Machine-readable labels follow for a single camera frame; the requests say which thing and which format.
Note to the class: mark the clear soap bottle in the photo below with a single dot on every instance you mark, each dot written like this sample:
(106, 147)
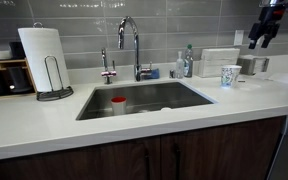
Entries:
(180, 68)

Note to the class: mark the stainless steel sink basin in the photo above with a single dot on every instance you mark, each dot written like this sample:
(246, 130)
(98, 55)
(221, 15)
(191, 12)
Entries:
(157, 95)

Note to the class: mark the black rounded appliance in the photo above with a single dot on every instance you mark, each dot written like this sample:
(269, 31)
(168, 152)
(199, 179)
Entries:
(19, 80)

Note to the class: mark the tall chrome faucet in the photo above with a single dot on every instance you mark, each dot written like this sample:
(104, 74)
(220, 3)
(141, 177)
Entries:
(136, 50)

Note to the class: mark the dark wood cabinet door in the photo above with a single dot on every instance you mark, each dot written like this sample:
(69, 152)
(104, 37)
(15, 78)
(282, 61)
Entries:
(67, 163)
(224, 150)

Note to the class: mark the wooden shelf rack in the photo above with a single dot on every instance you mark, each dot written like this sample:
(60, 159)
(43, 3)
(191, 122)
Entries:
(30, 78)

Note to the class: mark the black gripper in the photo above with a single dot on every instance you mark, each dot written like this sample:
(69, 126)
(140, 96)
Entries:
(269, 16)

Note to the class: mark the small dark sink accessory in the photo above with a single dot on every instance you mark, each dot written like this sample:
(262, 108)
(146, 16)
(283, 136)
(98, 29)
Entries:
(172, 74)

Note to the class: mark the small chrome water tap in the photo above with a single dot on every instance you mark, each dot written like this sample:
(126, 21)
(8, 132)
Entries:
(108, 73)

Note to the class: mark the black mug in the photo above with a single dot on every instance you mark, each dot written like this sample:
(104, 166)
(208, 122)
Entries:
(17, 50)

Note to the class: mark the steel napkin dispenser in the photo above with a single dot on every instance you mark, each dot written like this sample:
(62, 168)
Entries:
(252, 65)

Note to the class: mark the white folded paper towel stack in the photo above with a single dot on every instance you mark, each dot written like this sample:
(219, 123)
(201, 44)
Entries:
(217, 63)

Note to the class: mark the green capped dish soap bottle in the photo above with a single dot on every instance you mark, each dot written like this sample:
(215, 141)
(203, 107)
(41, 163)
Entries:
(188, 63)

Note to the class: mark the white paper towel roll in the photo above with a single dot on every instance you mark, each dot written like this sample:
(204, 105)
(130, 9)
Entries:
(42, 56)

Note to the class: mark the white cup with red rim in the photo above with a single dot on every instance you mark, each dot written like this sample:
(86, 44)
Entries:
(118, 106)

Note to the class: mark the white wall outlet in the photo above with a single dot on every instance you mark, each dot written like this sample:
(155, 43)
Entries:
(239, 37)
(259, 40)

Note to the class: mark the blue sponge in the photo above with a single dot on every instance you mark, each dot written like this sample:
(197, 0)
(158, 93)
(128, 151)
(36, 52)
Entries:
(155, 74)

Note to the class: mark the printed white paper coffee cup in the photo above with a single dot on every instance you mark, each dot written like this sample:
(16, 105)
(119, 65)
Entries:
(230, 76)

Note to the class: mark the white bowl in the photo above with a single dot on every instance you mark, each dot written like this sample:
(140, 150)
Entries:
(3, 54)

